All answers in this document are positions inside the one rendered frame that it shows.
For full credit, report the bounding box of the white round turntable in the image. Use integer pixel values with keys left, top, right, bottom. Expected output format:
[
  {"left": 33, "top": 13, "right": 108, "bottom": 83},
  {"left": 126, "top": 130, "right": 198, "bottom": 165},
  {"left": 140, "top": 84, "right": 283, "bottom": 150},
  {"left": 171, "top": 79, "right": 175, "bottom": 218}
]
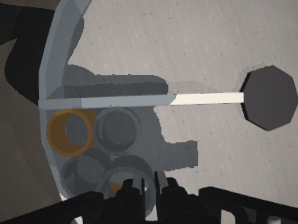
[{"left": 38, "top": 0, "right": 298, "bottom": 208}]

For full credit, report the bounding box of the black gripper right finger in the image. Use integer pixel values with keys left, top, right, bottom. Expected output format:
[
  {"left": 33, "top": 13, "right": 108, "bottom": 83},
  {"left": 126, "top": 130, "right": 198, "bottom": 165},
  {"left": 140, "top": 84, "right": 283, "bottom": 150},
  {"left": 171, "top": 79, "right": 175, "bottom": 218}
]
[{"left": 154, "top": 171, "right": 298, "bottom": 224}]

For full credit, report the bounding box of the grey metal sleeve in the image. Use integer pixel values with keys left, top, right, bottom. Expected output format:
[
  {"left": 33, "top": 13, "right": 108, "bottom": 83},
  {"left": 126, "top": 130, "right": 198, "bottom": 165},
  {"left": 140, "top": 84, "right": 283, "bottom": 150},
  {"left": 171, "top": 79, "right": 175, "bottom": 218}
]
[
  {"left": 60, "top": 147, "right": 112, "bottom": 197},
  {"left": 95, "top": 155, "right": 156, "bottom": 217},
  {"left": 92, "top": 107, "right": 142, "bottom": 156}
]

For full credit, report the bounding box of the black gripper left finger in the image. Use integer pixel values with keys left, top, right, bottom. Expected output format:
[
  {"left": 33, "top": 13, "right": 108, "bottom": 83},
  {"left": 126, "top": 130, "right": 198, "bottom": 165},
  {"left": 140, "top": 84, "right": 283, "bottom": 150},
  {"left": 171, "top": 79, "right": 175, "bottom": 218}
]
[{"left": 0, "top": 174, "right": 146, "bottom": 224}]

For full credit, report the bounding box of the bronze bushing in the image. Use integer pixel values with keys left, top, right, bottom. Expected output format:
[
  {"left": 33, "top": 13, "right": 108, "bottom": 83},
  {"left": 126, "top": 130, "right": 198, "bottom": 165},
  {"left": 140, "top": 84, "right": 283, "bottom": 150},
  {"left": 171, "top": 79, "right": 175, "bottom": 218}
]
[
  {"left": 110, "top": 183, "right": 122, "bottom": 193},
  {"left": 46, "top": 109, "right": 97, "bottom": 157}
]

